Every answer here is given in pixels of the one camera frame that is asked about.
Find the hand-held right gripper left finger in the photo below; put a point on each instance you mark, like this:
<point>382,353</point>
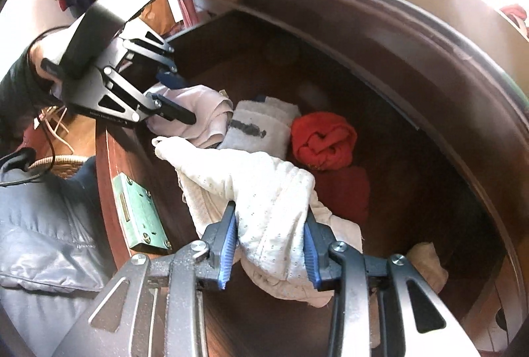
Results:
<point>226,257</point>

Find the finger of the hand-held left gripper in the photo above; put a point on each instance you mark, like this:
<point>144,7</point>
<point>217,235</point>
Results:
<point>177,113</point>
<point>171,80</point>

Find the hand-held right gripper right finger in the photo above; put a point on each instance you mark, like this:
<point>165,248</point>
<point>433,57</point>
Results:
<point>310,257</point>

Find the pink underwear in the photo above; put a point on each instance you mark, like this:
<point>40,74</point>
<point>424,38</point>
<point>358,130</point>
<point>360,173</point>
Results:
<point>198,113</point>

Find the white dotted underwear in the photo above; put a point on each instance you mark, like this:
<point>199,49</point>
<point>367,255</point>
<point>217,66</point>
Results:
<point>268,195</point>

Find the dark wooden drawer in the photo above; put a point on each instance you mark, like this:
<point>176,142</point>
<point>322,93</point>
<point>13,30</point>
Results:
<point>256,63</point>

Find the grey sock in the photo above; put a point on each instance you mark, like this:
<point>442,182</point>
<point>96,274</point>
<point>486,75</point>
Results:
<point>264,121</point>

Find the brown sock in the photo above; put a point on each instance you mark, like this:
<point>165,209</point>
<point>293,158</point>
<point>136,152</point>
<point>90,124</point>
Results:
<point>425,262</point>

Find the bright red underwear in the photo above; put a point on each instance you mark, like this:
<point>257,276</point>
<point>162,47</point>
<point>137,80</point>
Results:
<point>322,142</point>

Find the green metal drawer lock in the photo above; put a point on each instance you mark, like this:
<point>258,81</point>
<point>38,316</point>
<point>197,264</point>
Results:
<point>140,212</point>

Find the person's left hand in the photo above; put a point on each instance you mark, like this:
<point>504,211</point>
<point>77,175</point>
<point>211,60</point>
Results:
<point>43,53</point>

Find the dark red cloth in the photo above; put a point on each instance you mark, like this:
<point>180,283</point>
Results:
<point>347,191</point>

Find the wicker basket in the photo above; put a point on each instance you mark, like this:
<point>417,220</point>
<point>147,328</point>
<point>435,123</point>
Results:
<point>62,166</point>

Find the grey-blue puffer jacket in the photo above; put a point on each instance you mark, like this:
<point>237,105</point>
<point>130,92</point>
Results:
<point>37,257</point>

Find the dark wooden desk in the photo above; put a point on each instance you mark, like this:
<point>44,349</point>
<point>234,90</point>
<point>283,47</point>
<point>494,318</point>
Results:
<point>372,22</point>

